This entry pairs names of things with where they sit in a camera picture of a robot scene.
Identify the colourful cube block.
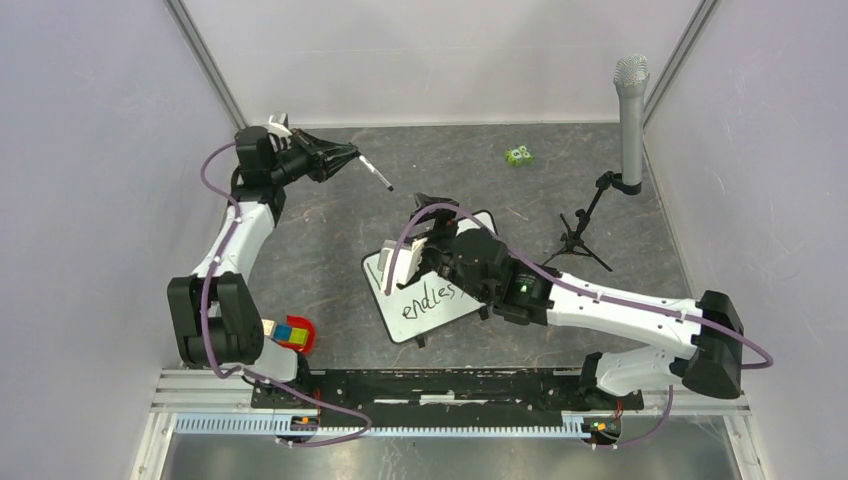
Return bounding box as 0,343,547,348
271,324,314,353

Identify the red bowl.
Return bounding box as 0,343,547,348
273,315,316,354

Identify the beige wooden block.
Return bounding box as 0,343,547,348
261,319,278,338

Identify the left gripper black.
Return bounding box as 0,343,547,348
269,129,358,187

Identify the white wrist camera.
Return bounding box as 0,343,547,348
266,112,291,138
377,239,426,291

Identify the green toy block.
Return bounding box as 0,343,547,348
504,145,535,166

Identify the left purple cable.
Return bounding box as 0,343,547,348
199,141,372,450

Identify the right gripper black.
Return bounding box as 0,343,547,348
398,190,490,303

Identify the grey microphone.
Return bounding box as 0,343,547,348
613,54,650,195

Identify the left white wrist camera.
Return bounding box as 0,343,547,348
266,112,291,138

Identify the aluminium frame rail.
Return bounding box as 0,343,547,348
150,369,266,415

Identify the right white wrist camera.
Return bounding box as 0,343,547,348
377,239,426,291

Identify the white whiteboard black frame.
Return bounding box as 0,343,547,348
361,251,484,344

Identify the purple cable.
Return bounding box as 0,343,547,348
199,141,372,450
384,202,775,450

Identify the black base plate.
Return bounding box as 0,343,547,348
251,368,644,429

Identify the white slotted cable duct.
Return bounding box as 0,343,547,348
173,410,591,439

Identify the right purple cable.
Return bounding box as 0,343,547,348
384,202,775,450

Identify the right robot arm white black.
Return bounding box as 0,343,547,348
394,193,744,408

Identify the white marker pen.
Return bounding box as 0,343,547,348
358,155,394,192

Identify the black microphone stand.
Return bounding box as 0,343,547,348
542,171,642,272

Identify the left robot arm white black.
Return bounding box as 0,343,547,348
166,126,360,379

